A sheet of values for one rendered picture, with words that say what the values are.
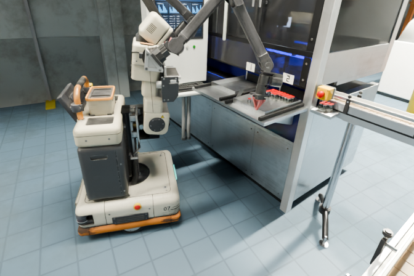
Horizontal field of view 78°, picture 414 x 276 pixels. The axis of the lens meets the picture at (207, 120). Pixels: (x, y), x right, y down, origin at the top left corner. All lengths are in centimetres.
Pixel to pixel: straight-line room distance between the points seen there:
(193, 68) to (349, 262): 176
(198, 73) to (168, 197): 106
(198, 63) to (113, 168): 111
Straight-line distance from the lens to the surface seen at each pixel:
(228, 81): 202
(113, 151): 158
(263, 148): 204
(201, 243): 188
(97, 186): 174
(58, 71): 429
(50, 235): 215
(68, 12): 418
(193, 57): 218
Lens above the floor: 148
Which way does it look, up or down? 26 degrees down
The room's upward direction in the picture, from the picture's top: 2 degrees clockwise
